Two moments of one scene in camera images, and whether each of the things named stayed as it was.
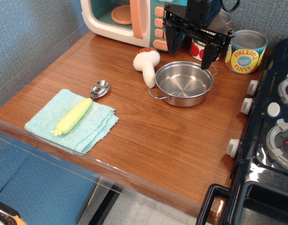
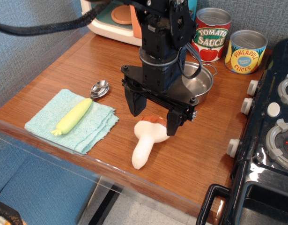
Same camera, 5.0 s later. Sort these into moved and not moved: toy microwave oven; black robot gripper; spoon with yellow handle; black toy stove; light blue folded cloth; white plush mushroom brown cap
Moved: black robot gripper; white plush mushroom brown cap
Not moved: light blue folded cloth; toy microwave oven; spoon with yellow handle; black toy stove
